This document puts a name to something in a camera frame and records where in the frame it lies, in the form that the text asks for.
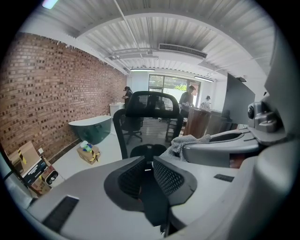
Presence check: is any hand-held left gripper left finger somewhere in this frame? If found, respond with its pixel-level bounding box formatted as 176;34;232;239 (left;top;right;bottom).
27;156;163;240

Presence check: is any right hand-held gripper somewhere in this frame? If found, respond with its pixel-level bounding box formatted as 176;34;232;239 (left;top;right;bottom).
182;25;300;235

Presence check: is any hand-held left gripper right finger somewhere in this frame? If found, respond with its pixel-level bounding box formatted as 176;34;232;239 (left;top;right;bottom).
153;156;240;237

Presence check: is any grey cloth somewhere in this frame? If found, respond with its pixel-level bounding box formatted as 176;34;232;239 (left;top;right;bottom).
161;134;212;163

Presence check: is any black mesh office chair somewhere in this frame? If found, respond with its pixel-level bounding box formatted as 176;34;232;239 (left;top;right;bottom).
112;91;185;165

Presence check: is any dark wooden cabinet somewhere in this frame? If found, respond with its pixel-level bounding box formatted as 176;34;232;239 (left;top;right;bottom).
182;106;223;139

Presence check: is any large dark display panel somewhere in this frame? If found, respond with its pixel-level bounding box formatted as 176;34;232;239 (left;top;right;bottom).
221;72;256;125

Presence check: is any taped cardboard box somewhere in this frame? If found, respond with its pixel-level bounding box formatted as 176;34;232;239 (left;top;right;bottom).
76;145;102;166

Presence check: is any wooden slatted shelf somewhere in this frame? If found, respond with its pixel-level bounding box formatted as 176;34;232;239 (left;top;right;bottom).
165;118;188;143

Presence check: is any dark green bathtub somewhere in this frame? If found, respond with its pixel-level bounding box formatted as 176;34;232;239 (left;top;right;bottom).
68;115;113;145

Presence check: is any white cabinet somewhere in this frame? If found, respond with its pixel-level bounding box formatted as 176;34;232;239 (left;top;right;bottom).
109;103;126;117

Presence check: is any white waste bin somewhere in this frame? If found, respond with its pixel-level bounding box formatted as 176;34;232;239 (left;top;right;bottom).
40;167;60;186

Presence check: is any brown printed carton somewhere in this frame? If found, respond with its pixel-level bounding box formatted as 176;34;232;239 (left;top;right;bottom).
30;165;54;195

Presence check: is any black printed carton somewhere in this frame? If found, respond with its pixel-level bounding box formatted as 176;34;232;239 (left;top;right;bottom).
21;159;52;186

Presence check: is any ceiling air vent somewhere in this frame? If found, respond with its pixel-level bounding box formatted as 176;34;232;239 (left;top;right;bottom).
158;43;208;60

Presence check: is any flat cardboard with striped tape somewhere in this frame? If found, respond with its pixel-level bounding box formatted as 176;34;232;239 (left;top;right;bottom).
4;140;43;174

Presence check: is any glass window wall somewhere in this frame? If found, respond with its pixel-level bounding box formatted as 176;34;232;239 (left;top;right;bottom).
148;74;203;95

